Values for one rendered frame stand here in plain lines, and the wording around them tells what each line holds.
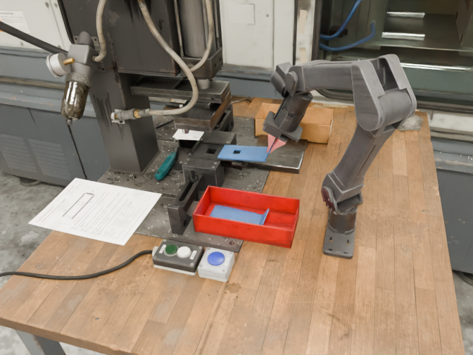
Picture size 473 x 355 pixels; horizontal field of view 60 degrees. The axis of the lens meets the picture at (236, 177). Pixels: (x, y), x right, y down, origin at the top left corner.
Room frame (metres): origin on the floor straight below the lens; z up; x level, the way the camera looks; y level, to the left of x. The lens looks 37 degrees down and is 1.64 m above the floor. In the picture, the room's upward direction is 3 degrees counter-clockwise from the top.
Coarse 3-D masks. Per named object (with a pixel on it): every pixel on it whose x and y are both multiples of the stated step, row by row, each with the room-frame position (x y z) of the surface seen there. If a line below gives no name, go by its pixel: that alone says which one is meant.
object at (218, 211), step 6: (216, 210) 0.82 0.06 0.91; (222, 210) 0.82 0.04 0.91; (228, 210) 0.82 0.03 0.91; (234, 210) 0.82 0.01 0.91; (216, 216) 0.80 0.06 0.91; (222, 216) 0.80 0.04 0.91; (234, 216) 0.79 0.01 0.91; (240, 216) 0.79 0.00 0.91; (246, 216) 0.79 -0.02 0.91; (252, 216) 0.79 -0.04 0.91; (258, 216) 0.79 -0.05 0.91; (264, 216) 0.76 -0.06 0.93; (246, 222) 0.77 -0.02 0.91; (252, 222) 0.77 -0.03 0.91; (258, 222) 0.77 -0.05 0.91
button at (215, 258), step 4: (212, 252) 0.65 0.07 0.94; (216, 252) 0.65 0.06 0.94; (220, 252) 0.65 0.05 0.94; (208, 256) 0.63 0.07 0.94; (212, 256) 0.63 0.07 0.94; (216, 256) 0.63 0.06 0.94; (220, 256) 0.63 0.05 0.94; (224, 256) 0.63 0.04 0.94; (208, 260) 0.62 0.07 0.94; (212, 260) 0.62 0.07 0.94; (216, 260) 0.62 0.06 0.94; (220, 260) 0.62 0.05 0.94; (224, 260) 0.62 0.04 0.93; (212, 264) 0.61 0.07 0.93; (216, 264) 0.61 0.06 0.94; (220, 264) 0.61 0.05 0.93
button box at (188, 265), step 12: (168, 240) 0.70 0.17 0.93; (144, 252) 0.68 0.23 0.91; (156, 252) 0.66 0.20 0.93; (192, 252) 0.66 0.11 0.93; (120, 264) 0.65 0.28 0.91; (156, 264) 0.64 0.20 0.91; (168, 264) 0.63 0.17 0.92; (180, 264) 0.62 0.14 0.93; (192, 264) 0.62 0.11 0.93; (0, 276) 0.66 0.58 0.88; (36, 276) 0.63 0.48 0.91; (48, 276) 0.63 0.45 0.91; (60, 276) 0.63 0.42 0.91; (72, 276) 0.62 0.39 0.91; (84, 276) 0.62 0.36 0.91
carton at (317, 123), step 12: (264, 108) 1.31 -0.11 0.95; (276, 108) 1.30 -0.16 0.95; (312, 108) 1.26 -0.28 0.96; (324, 108) 1.24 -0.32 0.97; (264, 120) 1.19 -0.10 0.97; (312, 120) 1.26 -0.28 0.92; (324, 120) 1.24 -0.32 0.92; (264, 132) 1.19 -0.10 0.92; (312, 132) 1.14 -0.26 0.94; (324, 132) 1.13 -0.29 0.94
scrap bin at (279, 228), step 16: (208, 192) 0.86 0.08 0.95; (224, 192) 0.85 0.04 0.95; (240, 192) 0.84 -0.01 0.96; (256, 192) 0.83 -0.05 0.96; (208, 208) 0.84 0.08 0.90; (240, 208) 0.83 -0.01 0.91; (256, 208) 0.82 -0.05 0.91; (272, 208) 0.81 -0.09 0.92; (288, 208) 0.80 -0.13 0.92; (208, 224) 0.74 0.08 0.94; (224, 224) 0.73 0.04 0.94; (240, 224) 0.72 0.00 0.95; (256, 224) 0.71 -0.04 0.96; (272, 224) 0.76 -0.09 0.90; (288, 224) 0.76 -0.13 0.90; (256, 240) 0.70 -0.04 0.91; (272, 240) 0.69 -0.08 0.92; (288, 240) 0.68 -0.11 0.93
